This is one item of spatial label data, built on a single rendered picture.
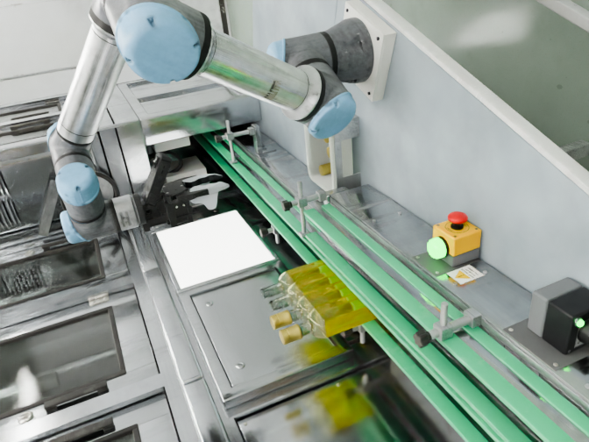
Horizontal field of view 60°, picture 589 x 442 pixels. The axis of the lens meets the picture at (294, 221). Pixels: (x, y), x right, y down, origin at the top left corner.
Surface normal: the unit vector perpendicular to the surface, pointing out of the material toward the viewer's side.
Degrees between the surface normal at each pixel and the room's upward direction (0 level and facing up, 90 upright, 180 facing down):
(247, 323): 90
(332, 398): 90
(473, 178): 0
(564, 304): 90
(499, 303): 90
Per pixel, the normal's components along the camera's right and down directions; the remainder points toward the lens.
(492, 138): -0.91, 0.27
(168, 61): 0.32, 0.74
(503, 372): -0.09, -0.87
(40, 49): 0.41, 0.41
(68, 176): 0.11, -0.58
